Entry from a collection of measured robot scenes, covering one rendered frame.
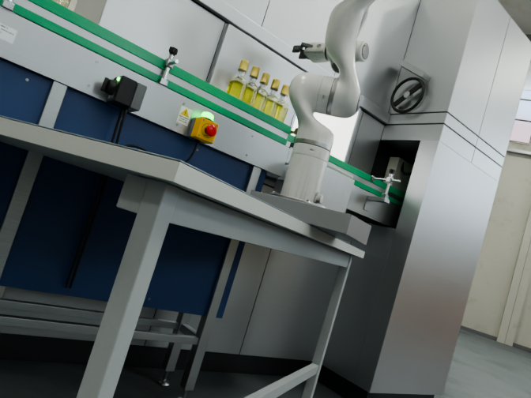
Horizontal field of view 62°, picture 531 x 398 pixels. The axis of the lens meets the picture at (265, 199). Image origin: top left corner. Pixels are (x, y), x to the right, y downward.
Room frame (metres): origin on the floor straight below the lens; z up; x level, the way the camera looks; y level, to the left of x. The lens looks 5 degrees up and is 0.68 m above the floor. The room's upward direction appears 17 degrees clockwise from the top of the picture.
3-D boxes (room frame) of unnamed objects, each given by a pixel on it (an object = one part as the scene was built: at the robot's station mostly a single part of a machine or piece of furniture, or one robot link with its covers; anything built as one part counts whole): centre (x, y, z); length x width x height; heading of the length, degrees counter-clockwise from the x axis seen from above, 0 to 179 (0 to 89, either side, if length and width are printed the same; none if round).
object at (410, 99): (2.41, -0.60, 1.66); 0.21 x 0.05 x 0.21; 37
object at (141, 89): (1.32, 0.49, 0.96); 0.08 x 0.08 x 0.08; 37
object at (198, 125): (1.49, 0.27, 0.96); 0.07 x 0.07 x 0.07; 37
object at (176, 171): (1.69, 0.50, 0.73); 1.58 x 1.52 x 0.04; 155
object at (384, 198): (2.19, -0.54, 1.07); 0.17 x 0.05 x 0.23; 37
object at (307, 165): (1.41, -0.10, 0.90); 0.19 x 0.19 x 0.18
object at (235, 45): (2.10, 0.01, 1.32); 0.90 x 0.03 x 0.34; 127
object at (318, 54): (1.82, -0.04, 1.49); 0.11 x 0.10 x 0.07; 53
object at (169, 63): (1.40, 0.42, 1.11); 0.07 x 0.04 x 0.13; 37
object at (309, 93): (1.41, -0.06, 1.11); 0.19 x 0.12 x 0.24; 79
